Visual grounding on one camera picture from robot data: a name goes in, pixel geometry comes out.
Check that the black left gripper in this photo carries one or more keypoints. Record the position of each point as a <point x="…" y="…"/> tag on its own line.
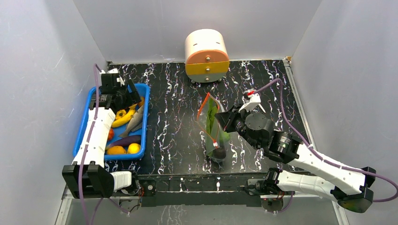
<point x="133" y="93"/>

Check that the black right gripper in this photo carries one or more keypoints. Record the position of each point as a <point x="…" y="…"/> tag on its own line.
<point x="232" y="118"/>

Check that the green leafy vegetable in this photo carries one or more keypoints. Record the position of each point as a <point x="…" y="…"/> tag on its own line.
<point x="216" y="137"/>

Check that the clear red-zipper zip bag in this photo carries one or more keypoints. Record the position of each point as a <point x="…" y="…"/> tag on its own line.
<point x="201" y="120"/>

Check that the yellow toy bell pepper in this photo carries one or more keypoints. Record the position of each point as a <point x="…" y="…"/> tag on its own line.
<point x="120" y="114"/>

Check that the dark purple toy fruit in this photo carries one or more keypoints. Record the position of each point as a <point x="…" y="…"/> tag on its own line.
<point x="219" y="153"/>

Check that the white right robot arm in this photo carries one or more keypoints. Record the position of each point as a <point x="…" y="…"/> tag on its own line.
<point x="350" y="189"/>

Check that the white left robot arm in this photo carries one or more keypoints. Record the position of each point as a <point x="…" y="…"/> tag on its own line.
<point x="86" y="176"/>

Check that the blue plastic bin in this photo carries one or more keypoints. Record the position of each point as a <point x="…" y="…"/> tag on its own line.
<point x="144" y="91"/>

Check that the yellow toy banana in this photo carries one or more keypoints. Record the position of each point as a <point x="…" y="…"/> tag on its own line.
<point x="125" y="119"/>

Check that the grey toy fish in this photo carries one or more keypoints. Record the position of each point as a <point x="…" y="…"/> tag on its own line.
<point x="135" y="123"/>

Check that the orange toy pumpkin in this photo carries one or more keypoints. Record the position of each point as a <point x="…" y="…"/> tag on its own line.
<point x="110" y="135"/>

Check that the purple toy eggplant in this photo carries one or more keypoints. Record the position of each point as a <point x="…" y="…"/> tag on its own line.
<point x="126" y="141"/>

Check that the yellow toy lemon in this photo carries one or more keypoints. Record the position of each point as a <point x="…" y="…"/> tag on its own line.
<point x="133" y="148"/>

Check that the round three-drawer mini cabinet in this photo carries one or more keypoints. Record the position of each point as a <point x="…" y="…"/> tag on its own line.
<point x="206" y="57"/>

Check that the yellow-orange toy walnut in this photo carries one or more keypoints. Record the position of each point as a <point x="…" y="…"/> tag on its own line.
<point x="116" y="150"/>

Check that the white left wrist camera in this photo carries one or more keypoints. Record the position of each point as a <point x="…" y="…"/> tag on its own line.
<point x="113" y="76"/>

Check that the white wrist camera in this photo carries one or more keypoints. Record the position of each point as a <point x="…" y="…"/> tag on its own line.
<point x="113" y="76"/>
<point x="251" y="101"/>

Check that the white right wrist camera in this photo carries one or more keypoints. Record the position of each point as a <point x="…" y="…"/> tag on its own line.
<point x="251" y="101"/>

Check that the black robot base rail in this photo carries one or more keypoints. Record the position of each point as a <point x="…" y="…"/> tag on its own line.
<point x="205" y="189"/>

